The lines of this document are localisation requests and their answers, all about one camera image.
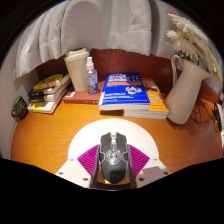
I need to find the orange cover book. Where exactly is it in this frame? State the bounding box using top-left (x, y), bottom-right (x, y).
top-left (123, 77), bottom-right (170, 120)

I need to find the black spine book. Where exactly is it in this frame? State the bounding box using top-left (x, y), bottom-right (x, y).
top-left (28, 87), bottom-right (69, 104)
top-left (28, 79), bottom-right (71, 99)

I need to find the clear spray bottle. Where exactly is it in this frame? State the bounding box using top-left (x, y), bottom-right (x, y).
top-left (84, 56), bottom-right (100, 97)

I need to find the white flower bouquet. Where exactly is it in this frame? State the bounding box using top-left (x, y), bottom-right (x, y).
top-left (165, 10), bottom-right (224, 88)

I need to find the grey black computer mouse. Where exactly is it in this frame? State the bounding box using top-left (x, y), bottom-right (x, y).
top-left (96, 131), bottom-right (131, 185)

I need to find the white yellow black mouse pad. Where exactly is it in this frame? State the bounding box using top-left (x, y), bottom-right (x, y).
top-left (67, 118), bottom-right (160, 186)

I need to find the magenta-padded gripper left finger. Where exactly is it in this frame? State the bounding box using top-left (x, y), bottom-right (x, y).
top-left (54, 144), bottom-right (101, 188)

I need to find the blue cover book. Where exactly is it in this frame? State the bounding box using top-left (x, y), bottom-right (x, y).
top-left (97, 72), bottom-right (152, 112)

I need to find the dark mug with green inside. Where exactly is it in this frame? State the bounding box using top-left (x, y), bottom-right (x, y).
top-left (10, 95), bottom-right (29, 120)

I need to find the white pitcher vase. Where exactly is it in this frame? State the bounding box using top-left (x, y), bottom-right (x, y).
top-left (164, 54), bottom-right (211, 126)

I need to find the white pleated curtain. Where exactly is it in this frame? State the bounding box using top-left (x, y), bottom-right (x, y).
top-left (11, 0), bottom-right (188, 79)

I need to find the red book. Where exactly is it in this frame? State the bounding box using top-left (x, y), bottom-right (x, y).
top-left (62, 79), bottom-right (108, 106)

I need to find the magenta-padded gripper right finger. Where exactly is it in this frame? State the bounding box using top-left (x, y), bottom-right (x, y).
top-left (128, 144), bottom-right (172, 188)

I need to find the black cable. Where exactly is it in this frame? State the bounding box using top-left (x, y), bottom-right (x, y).
top-left (193, 98), bottom-right (223, 133)

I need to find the white yellow thick book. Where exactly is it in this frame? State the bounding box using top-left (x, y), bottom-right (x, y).
top-left (27, 91), bottom-right (66, 115)

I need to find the cream travel cup with lid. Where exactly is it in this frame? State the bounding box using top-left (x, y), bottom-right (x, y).
top-left (63, 47), bottom-right (91, 93)

